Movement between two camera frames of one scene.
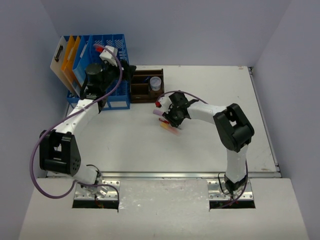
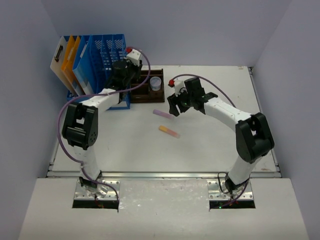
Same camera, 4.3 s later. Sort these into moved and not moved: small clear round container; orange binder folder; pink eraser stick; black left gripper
Moved: black left gripper
Not moved: small clear round container; orange binder folder; pink eraser stick
